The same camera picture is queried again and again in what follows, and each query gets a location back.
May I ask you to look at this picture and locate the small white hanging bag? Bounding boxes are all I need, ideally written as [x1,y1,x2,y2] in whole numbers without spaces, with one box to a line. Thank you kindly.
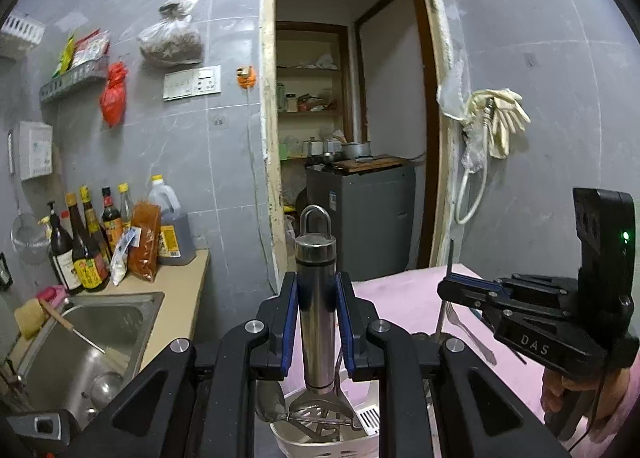
[159,0,201,19]

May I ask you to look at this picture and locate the black device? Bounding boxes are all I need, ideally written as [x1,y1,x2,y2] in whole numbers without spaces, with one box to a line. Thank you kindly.
[0,408,77,458]

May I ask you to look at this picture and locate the pink dish cloth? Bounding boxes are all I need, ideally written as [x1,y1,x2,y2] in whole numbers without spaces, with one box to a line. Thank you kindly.
[37,285,69,304]

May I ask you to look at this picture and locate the yellow sponge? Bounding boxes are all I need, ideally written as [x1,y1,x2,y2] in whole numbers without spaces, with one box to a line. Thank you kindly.
[14,299,49,341]

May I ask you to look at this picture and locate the wooden shelf unit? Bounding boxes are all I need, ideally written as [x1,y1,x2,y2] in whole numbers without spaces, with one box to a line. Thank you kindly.
[276,22,352,161]

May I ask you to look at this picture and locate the yellow label sauce bottle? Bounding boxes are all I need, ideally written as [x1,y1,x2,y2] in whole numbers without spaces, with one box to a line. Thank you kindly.
[65,193,109,293]

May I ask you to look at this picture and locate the pale wooden door frame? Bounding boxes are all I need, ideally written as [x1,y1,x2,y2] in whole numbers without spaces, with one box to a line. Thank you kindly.
[260,0,467,289]

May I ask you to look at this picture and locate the stainless steel spoon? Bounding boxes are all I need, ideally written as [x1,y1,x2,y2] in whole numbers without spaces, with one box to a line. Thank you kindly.
[254,380,289,423]

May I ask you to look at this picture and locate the person's right hand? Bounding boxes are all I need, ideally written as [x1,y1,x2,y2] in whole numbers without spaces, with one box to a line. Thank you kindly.
[541,369,569,415]

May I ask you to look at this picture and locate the red white packet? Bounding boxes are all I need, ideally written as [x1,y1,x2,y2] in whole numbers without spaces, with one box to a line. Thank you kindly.
[72,30,111,69]

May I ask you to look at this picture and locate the stainless steel potato masher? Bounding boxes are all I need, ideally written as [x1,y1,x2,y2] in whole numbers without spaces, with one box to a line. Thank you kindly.
[287,204,364,442]

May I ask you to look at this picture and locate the clear bag of dried goods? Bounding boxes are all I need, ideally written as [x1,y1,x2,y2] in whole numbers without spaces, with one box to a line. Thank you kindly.
[137,15,204,66]

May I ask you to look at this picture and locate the white plastic utensil basket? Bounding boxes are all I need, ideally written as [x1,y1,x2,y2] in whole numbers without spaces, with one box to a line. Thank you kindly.
[270,378,382,458]

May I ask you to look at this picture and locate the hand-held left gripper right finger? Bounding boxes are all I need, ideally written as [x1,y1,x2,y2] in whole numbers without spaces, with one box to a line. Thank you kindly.
[335,272,571,458]

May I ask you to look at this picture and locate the metal mesh strainer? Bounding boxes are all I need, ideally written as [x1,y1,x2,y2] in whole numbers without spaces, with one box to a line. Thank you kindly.
[7,130,51,267]

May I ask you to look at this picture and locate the red plastic bag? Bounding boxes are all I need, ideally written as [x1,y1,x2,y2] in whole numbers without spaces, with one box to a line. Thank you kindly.
[99,62,129,128]

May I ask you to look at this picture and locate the dark pump bottle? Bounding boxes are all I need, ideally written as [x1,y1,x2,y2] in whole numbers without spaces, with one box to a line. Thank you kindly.
[47,200,84,295]

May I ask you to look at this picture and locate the pink table cloth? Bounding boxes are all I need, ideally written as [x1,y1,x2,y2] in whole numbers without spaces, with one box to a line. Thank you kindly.
[350,263,640,458]

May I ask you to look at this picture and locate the clear plastic bag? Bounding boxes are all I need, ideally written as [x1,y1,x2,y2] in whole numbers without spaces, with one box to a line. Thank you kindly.
[437,58,469,121]

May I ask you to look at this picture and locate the person's right forearm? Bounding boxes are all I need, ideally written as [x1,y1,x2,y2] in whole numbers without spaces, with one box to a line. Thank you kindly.
[592,363,640,445]

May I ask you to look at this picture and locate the grey metal wall shelf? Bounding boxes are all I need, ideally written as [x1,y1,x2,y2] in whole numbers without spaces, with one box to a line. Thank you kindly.
[39,58,111,105]

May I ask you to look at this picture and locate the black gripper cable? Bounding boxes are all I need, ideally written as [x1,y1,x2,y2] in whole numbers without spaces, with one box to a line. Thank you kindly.
[570,363,609,452]

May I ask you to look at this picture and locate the clear bottle yellow cap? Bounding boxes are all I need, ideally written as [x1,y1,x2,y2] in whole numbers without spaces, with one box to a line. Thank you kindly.
[118,183,134,233]

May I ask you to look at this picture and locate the small crumpled plastic bag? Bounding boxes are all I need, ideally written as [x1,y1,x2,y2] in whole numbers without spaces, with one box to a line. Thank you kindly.
[460,128,489,174]

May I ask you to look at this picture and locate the stainless steel sink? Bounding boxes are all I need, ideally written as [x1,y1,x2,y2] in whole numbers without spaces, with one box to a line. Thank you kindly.
[17,290,166,420]

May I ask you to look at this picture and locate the large oil jug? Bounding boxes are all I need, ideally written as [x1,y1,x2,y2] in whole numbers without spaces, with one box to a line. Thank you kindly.
[148,175,197,267]

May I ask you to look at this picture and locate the brown bottle yellow cap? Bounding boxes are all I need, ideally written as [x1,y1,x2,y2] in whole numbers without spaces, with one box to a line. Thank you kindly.
[80,186,114,263]

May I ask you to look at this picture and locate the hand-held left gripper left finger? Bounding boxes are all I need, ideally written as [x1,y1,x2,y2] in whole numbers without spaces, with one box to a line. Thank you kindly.
[75,272,301,458]

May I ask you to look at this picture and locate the white hose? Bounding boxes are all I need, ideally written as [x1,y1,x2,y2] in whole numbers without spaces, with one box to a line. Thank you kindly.
[454,158,490,227]

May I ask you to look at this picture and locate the white wall switch panel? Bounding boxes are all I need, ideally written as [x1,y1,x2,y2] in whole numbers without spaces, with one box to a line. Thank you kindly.
[162,70,194,102]

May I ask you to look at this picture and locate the stainless steel fork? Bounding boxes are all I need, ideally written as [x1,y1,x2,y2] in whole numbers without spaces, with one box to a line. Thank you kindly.
[445,301,499,367]

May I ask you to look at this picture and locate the grey washing machine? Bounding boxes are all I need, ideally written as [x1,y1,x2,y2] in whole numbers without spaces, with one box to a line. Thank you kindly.
[306,163,417,281]

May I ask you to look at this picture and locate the metal pot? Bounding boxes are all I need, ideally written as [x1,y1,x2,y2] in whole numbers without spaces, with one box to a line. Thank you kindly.
[341,140,374,161]

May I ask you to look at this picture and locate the dark bottle red cap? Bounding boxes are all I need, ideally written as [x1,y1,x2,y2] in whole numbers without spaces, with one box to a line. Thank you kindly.
[101,188,124,253]

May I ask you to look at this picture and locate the red chili packet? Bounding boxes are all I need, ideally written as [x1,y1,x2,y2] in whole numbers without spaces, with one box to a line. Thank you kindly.
[127,202,162,283]

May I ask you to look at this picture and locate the yellow rubber gloves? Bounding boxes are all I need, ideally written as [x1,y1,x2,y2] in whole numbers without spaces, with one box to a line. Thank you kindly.
[465,88,531,160]

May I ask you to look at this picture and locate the white blue packet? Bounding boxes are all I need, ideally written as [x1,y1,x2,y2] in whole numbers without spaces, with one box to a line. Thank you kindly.
[110,228,139,287]

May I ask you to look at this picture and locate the wooden cutting board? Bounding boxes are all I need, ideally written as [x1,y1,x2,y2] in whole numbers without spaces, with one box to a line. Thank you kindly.
[334,155,405,174]

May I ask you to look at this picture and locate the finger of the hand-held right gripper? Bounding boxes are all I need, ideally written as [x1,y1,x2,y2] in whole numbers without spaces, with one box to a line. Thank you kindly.
[438,282,507,311]
[446,274,507,289]

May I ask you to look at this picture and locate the white plastic wall rack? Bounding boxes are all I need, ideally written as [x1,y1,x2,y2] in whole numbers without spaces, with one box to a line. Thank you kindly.
[0,12,46,61]

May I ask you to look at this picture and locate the white wall socket panel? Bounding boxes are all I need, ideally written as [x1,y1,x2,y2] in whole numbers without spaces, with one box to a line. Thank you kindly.
[192,65,222,96]

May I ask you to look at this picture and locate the beige kitchen counter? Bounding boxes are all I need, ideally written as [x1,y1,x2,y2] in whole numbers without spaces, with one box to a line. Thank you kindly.
[107,249,211,374]

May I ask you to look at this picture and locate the yellow green packet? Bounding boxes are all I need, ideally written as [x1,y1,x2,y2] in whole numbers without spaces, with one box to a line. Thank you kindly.
[54,34,76,76]

